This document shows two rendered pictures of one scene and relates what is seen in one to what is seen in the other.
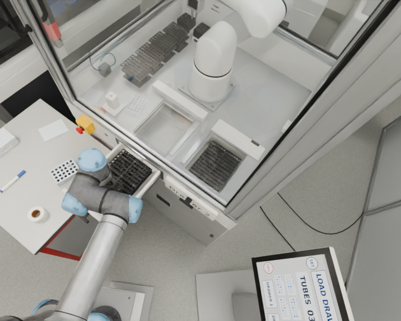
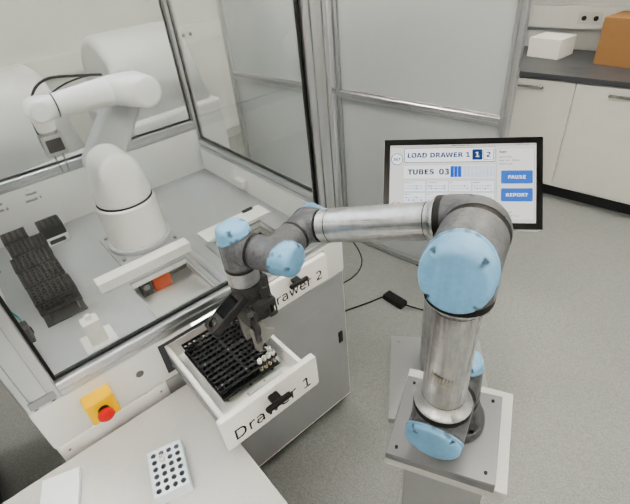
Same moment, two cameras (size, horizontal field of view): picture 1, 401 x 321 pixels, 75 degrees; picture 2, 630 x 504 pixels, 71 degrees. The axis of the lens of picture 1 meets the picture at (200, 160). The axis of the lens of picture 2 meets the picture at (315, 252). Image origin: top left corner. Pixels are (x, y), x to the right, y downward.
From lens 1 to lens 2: 0.98 m
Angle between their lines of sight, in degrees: 44
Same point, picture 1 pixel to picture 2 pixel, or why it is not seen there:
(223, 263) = (378, 382)
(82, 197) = (282, 238)
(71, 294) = (405, 208)
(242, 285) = (410, 361)
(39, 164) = not seen: outside the picture
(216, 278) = (397, 391)
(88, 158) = (232, 226)
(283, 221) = not seen: hidden behind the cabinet
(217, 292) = not seen: hidden behind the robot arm
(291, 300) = (430, 188)
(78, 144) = (121, 452)
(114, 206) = (306, 214)
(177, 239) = (329, 441)
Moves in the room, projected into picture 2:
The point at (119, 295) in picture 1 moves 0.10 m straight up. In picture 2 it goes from (409, 394) to (410, 370)
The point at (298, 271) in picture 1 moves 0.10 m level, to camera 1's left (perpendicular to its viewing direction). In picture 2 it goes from (402, 174) to (392, 187)
